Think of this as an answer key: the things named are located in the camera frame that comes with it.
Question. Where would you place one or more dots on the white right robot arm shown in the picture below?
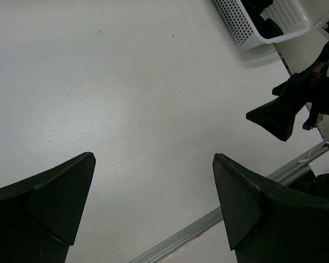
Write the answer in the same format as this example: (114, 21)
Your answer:
(309, 86)

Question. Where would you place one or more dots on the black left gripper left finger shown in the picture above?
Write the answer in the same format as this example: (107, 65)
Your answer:
(40, 215)

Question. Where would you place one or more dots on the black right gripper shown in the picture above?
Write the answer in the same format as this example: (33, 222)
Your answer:
(310, 86)

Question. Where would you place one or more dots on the black shorts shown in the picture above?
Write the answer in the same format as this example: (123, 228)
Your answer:
(267, 28)

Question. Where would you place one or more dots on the white perforated plastic basket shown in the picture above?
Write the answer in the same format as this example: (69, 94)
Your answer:
(289, 15)

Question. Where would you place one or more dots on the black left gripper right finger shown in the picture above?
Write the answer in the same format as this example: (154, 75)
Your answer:
(294, 228)

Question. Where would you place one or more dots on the aluminium table edge rail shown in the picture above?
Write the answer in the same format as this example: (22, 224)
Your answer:
(241, 202)

